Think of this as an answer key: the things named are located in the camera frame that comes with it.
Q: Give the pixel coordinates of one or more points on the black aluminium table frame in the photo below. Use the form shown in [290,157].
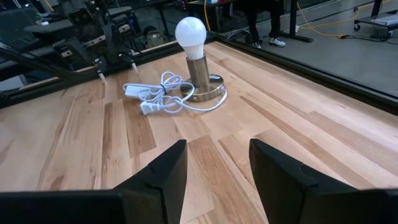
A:
[311,74]

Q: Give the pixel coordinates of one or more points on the white light bulb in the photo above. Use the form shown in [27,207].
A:
[190,34]

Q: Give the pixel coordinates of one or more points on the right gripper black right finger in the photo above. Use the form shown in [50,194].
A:
[280,186]

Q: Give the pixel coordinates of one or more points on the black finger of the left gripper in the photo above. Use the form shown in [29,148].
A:
[101,67]
[129,58]

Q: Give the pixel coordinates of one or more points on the black desk leg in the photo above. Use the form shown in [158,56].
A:
[293,21]

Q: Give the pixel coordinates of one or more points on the black wheeled cart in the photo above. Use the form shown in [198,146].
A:
[377,20]

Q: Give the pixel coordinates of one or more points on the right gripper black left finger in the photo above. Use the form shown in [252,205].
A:
[161,186]

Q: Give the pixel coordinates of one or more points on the person's leg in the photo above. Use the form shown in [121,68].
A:
[275,18]
[252,25]

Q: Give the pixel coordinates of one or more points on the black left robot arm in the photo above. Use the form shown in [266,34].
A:
[43,28]

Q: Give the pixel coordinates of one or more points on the olive backpack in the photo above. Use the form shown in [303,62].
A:
[154,38]

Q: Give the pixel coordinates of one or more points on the person's white shoe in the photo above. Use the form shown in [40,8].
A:
[276,42]
[257,45]

